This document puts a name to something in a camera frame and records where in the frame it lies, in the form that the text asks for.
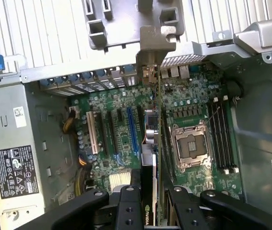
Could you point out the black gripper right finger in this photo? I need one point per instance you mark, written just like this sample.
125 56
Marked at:
186 210

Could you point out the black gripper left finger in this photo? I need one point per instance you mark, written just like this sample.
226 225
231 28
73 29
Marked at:
128 210

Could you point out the green graphics card black shroud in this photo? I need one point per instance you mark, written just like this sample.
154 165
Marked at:
150 57

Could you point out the small silver heatsink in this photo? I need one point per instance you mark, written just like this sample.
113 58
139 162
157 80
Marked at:
120 179

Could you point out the green motherboard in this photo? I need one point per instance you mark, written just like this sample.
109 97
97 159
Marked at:
188 178

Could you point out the metal CPU socket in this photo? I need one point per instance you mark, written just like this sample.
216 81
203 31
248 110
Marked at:
191 146

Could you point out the blue expansion slot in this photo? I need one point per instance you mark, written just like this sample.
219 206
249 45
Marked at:
132 129

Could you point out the white expansion slot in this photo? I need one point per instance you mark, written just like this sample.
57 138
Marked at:
92 131

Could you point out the black grey PC case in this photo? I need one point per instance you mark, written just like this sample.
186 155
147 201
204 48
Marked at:
258 143

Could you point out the thin metal locking lever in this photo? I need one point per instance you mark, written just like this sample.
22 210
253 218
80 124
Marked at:
213 114

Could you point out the silver power supply unit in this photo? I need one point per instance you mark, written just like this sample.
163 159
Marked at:
6 115

